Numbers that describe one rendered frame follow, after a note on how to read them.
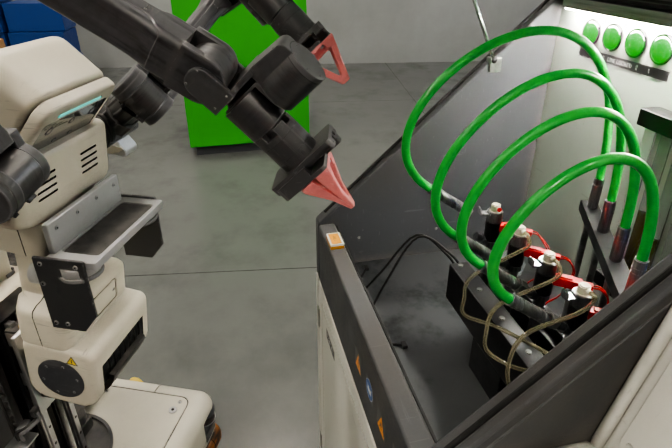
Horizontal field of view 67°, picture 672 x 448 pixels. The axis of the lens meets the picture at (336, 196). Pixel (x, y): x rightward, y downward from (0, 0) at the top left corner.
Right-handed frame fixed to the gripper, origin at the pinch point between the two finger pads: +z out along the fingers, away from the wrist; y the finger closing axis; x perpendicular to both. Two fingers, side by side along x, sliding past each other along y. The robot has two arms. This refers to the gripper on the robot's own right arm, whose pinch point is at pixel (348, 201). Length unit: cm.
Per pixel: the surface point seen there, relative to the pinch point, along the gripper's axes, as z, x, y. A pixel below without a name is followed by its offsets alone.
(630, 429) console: 36.8, -19.8, 10.4
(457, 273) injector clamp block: 32.3, 18.9, -2.0
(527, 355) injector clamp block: 36.9, -2.3, 2.6
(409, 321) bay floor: 37.7, 22.8, -17.9
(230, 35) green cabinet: -38, 321, -81
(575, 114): 11.4, 1.8, 29.0
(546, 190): 11.8, -7.7, 20.4
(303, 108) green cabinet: 39, 333, -84
